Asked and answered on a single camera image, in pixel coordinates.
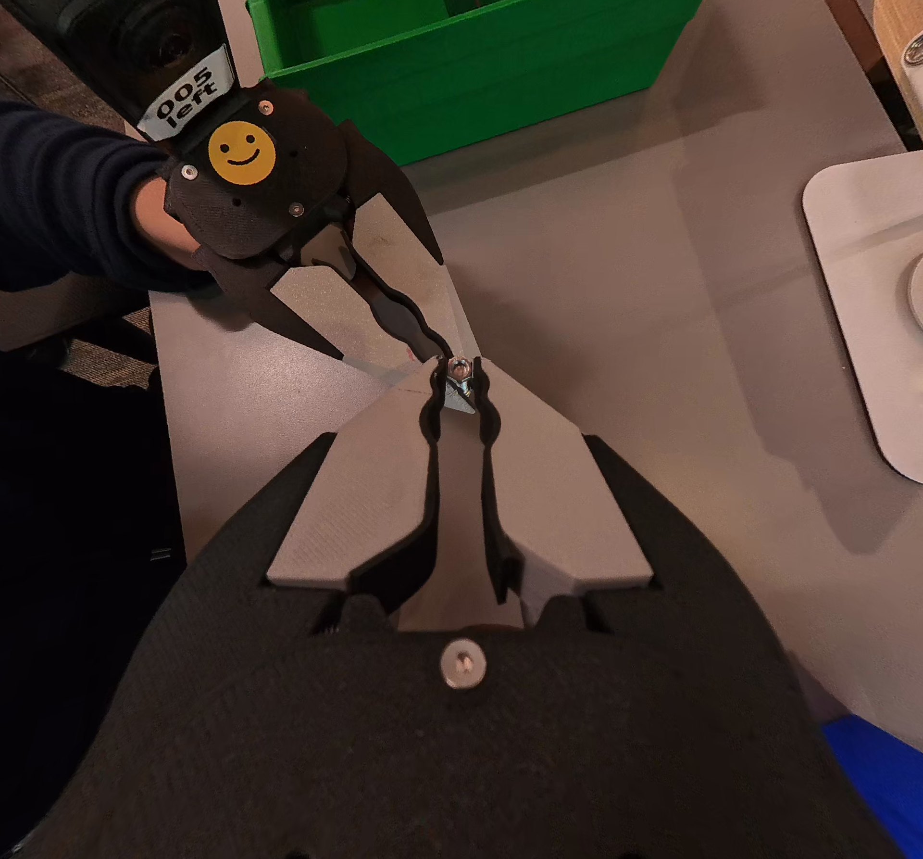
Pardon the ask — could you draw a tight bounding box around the green plastic bin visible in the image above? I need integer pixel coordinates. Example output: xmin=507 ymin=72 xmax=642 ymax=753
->
xmin=232 ymin=0 xmax=740 ymax=167

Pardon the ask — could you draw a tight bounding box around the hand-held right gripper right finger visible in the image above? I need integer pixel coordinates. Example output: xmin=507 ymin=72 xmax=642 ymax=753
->
xmin=477 ymin=356 xmax=655 ymax=627

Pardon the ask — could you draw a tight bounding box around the person's left hand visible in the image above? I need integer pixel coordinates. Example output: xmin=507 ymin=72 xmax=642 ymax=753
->
xmin=133 ymin=177 xmax=200 ymax=254

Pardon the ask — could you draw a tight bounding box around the wooden display board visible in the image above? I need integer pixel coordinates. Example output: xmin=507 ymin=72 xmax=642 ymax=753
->
xmin=873 ymin=0 xmax=923 ymax=142

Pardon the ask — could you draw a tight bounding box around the blue plastic bin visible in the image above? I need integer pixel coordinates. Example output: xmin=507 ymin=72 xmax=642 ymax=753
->
xmin=822 ymin=713 xmax=923 ymax=859

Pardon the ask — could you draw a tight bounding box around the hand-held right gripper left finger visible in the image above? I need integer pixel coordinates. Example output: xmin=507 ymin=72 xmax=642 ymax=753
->
xmin=265 ymin=358 xmax=446 ymax=616

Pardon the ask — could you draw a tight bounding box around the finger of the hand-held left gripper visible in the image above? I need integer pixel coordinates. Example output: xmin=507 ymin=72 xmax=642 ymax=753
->
xmin=269 ymin=262 xmax=435 ymax=371
xmin=337 ymin=197 xmax=482 ymax=362

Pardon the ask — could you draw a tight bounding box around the black flat plate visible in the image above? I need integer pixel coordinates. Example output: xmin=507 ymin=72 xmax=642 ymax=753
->
xmin=854 ymin=65 xmax=910 ymax=149

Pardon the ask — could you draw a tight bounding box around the person's left forearm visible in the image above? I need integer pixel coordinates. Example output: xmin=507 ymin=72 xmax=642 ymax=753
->
xmin=0 ymin=101 xmax=217 ymax=293

